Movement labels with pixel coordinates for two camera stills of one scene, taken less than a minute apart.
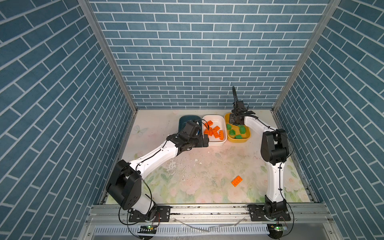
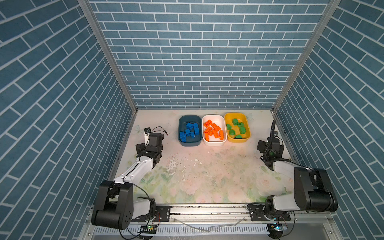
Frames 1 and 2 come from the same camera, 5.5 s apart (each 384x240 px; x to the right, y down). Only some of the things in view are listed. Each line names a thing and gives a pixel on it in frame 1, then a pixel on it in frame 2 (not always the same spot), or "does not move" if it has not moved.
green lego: [242, 129] does not move
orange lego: [215, 133] does not move
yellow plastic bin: [236, 133] does not move
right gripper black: [231, 118] → [261, 145]
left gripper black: [200, 143] → [140, 149]
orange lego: [209, 132] does not move
